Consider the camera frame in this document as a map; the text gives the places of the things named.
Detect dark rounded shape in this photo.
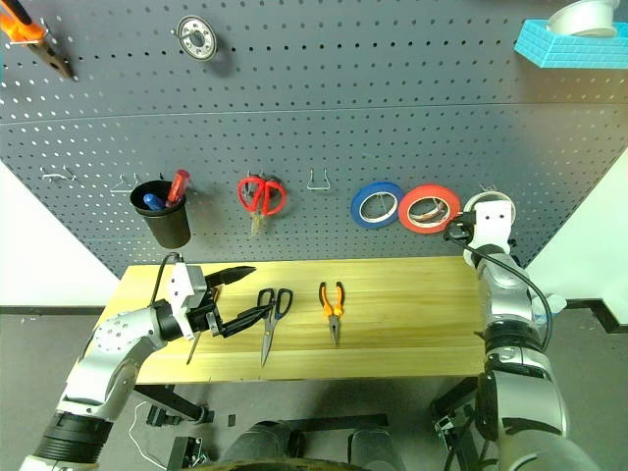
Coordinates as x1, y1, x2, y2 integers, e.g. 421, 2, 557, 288
347, 426, 404, 471
229, 420, 296, 471

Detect thin white floor cable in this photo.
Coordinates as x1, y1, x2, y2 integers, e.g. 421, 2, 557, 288
128, 400, 174, 468

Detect black metal table leg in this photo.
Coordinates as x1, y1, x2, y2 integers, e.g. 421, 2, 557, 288
430, 376, 488, 471
133, 384, 216, 424

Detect red handled scissors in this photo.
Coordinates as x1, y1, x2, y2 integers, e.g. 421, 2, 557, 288
236, 176, 288, 237

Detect orange handled pliers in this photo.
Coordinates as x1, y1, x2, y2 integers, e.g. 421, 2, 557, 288
318, 280, 346, 346

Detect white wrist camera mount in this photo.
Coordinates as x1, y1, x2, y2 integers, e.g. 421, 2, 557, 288
166, 261, 204, 343
469, 199, 515, 247

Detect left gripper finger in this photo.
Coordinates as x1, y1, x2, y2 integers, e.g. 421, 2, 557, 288
204, 265, 258, 288
217, 303, 277, 340

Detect black handled scissors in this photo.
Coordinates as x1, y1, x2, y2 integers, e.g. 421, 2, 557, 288
256, 287, 294, 369

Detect black metal table crossbar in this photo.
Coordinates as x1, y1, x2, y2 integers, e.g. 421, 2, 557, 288
283, 413, 390, 429

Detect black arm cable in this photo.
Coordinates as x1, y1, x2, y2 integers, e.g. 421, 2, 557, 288
443, 223, 555, 352
148, 251, 184, 316

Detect orange handled hand tool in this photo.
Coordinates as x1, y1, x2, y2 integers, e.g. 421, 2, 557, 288
0, 0, 79, 80

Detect white tape roll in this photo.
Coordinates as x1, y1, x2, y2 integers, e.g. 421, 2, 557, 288
462, 190, 517, 218

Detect orange black handled screwdriver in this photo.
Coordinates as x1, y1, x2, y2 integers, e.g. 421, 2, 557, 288
185, 288, 223, 366

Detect red handled screwdriver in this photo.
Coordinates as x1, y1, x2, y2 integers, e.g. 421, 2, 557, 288
165, 169, 192, 208

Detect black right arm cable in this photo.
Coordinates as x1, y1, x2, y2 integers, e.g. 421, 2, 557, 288
443, 223, 555, 352

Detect black plastic cup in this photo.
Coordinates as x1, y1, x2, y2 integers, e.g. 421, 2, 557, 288
129, 180, 193, 249

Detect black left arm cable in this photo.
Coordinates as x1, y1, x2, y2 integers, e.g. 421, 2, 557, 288
148, 251, 184, 316

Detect blue tape roll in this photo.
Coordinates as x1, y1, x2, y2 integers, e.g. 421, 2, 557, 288
349, 181, 406, 231

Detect blue brick pattern box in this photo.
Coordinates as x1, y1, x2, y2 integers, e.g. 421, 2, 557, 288
513, 19, 628, 71

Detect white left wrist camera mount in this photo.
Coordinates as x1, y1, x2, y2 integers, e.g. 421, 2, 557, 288
166, 261, 204, 343

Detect red tape roll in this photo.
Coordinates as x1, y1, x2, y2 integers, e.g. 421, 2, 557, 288
396, 183, 462, 234

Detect white plastic spool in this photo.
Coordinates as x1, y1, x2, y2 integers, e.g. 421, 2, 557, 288
546, 0, 622, 39

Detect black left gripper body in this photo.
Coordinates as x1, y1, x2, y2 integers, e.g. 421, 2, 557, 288
185, 273, 228, 339

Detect grey metal pegboard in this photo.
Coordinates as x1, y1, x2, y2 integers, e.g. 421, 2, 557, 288
0, 0, 628, 280

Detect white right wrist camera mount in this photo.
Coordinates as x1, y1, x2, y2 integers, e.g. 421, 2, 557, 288
469, 199, 515, 247

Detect round silver metal disc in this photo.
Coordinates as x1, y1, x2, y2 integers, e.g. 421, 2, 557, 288
175, 14, 223, 64

